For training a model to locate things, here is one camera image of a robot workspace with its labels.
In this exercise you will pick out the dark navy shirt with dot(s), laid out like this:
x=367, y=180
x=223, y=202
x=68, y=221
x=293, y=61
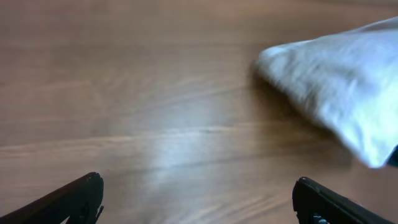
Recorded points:
x=393, y=160

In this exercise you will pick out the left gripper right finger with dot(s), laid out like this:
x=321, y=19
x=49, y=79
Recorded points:
x=314, y=203

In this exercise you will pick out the beige shorts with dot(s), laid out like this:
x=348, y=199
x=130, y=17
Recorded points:
x=345, y=82

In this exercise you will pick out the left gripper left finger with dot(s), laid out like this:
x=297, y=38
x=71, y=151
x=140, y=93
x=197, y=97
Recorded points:
x=79, y=201

